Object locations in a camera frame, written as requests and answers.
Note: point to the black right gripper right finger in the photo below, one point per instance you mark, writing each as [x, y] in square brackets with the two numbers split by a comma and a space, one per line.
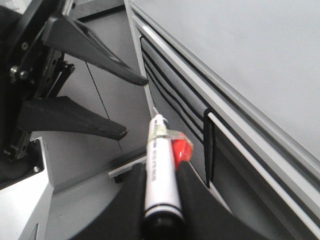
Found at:
[206, 218]

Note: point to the white whiteboard marker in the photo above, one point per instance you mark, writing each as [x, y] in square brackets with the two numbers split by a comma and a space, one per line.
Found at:
[162, 200]

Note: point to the white horizontal rod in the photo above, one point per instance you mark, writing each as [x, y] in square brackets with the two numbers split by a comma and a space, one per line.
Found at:
[308, 222]

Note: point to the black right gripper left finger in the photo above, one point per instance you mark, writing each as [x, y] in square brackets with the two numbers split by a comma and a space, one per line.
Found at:
[122, 218]

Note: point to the grey striped cloth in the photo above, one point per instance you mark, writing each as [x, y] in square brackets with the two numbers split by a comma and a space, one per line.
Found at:
[175, 98]

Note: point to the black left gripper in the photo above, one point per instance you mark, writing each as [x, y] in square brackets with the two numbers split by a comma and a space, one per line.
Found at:
[22, 60]

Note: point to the whiteboard with aluminium frame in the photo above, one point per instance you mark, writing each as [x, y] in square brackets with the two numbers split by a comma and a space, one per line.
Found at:
[265, 55]

